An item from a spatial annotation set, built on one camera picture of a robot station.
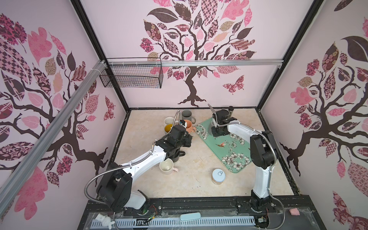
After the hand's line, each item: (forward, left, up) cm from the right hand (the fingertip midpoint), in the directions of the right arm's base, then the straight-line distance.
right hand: (216, 130), depth 100 cm
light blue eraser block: (-51, +20, -2) cm, 54 cm away
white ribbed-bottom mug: (+10, +35, -1) cm, 37 cm away
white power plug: (-52, +61, -2) cm, 80 cm away
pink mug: (-25, +34, -4) cm, 43 cm away
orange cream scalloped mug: (0, +19, +3) cm, 20 cm away
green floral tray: (-15, -11, -5) cm, 19 cm away
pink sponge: (-49, -33, -4) cm, 60 cm away
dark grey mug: (+12, +21, +4) cm, 24 cm away
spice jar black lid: (+20, -14, +2) cm, 24 cm away
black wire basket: (+50, +68, +12) cm, 85 cm away
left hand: (-13, +19, +10) cm, 25 cm away
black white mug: (-22, +29, 0) cm, 36 cm away
